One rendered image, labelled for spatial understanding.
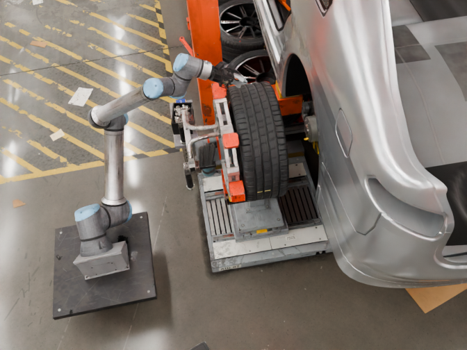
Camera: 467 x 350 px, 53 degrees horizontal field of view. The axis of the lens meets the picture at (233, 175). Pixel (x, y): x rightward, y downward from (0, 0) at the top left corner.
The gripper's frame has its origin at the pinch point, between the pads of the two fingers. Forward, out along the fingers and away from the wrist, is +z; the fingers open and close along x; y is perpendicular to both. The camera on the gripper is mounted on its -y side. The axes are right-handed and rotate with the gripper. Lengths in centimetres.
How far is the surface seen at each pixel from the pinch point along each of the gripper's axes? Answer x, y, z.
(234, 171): -36.9, 27.8, 6.3
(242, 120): -13.4, 15.6, 1.9
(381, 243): 1, 99, 40
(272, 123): -8.6, 18.7, 16.4
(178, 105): -67, -70, -6
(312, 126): -13, 1, 49
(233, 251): -115, 11, 44
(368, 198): 15, 92, 26
